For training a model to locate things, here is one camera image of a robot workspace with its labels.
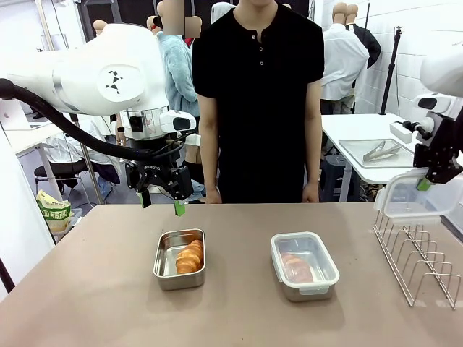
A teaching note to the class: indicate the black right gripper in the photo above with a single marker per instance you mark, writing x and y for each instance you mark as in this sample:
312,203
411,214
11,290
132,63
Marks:
445,144

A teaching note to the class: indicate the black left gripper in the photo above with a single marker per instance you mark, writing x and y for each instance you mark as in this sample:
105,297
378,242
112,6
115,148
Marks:
155,159

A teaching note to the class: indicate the clear plastic snap lid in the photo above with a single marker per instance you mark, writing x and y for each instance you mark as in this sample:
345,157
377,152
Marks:
325,260
408,202

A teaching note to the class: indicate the metal serving tongs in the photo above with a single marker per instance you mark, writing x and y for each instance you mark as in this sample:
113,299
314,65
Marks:
380,152

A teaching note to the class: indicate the golden brown croissant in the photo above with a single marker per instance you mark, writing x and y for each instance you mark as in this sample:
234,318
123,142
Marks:
296,269
189,256

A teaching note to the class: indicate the rectangular stainless steel container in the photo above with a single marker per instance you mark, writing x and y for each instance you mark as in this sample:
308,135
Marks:
311,294
166,264

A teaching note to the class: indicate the perforated metal baking tray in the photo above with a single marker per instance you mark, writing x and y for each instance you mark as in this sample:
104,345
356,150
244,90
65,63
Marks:
354,152

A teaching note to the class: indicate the person's right forearm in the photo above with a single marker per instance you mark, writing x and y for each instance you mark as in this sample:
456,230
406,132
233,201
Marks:
210,152

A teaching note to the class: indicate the person's left forearm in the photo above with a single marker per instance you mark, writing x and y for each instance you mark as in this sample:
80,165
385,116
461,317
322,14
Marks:
312,152

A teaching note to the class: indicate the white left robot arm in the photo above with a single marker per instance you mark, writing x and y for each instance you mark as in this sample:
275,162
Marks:
90,79

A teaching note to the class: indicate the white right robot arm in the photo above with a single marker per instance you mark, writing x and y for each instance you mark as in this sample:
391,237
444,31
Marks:
443,68

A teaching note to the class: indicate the person's right hand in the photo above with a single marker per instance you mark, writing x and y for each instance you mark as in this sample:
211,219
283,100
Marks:
213,195

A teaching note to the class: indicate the person's left hand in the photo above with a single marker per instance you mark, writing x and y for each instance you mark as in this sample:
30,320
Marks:
310,193

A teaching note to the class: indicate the blue denim cloth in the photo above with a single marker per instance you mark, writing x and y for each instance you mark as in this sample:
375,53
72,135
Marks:
198,189

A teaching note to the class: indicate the black office chair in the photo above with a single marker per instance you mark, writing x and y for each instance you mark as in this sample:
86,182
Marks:
58,168

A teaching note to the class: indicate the yellow green snack bag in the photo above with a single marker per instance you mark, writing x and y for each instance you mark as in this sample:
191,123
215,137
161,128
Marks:
54,213

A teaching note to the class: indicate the mannequin in blue fleece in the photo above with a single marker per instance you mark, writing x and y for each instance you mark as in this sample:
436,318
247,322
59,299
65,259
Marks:
179,72

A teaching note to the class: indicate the black tripod stand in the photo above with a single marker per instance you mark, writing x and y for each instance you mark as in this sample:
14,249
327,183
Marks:
392,65

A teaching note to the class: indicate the person's black henley shirt torso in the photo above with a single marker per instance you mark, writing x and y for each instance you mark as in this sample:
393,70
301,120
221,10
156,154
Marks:
258,108

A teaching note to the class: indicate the white office desk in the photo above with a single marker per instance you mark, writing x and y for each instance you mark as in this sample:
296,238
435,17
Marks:
29,139

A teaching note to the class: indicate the mannequin in black jacket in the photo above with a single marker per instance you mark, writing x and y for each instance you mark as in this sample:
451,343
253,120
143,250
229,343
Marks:
369,43

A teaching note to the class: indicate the mannequin in white shirt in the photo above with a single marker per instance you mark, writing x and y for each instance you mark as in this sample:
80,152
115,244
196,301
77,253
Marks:
341,61

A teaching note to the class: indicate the mannequin in beige shirt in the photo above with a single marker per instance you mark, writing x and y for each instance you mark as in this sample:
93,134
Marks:
153,25

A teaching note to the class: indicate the silver laptop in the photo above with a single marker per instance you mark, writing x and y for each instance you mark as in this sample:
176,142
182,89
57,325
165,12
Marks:
11,115

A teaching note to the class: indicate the mannequin in maroon top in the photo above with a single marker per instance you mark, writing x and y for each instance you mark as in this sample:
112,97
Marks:
99,27

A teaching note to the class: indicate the black slanted rod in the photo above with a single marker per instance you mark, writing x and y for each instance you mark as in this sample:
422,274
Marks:
6,276

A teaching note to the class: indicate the mannequin in grey hood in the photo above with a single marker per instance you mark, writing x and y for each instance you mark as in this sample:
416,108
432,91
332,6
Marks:
221,11

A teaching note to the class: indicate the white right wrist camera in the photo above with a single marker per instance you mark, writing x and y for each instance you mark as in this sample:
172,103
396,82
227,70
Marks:
399,132

